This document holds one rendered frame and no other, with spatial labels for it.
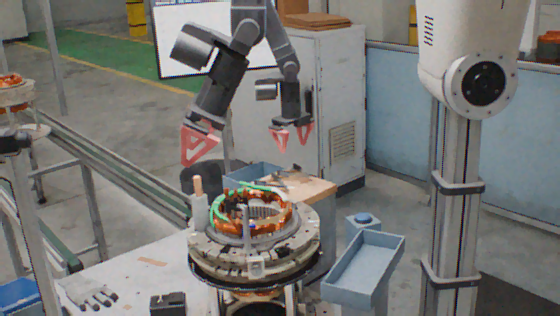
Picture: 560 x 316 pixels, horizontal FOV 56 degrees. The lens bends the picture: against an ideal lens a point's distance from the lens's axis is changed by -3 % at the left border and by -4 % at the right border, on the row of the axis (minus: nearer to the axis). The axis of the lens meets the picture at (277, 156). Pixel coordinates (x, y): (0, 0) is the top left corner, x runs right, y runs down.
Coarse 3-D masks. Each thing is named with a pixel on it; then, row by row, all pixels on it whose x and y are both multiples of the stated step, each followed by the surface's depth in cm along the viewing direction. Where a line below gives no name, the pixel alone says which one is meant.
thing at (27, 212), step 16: (16, 160) 108; (16, 176) 110; (16, 192) 110; (32, 208) 113; (32, 224) 114; (32, 240) 115; (32, 256) 116; (48, 272) 119; (48, 288) 120; (48, 304) 121
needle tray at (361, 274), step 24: (360, 240) 129; (384, 240) 128; (336, 264) 116; (360, 264) 122; (384, 264) 122; (336, 288) 108; (360, 288) 114; (384, 288) 120; (360, 312) 117; (384, 312) 123
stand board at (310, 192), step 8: (288, 168) 168; (312, 176) 161; (280, 184) 157; (288, 184) 156; (296, 184) 156; (304, 184) 156; (312, 184) 156; (320, 184) 155; (328, 184) 155; (336, 184) 155; (288, 192) 151; (296, 192) 151; (304, 192) 151; (312, 192) 151; (320, 192) 150; (328, 192) 153; (304, 200) 146; (312, 200) 149
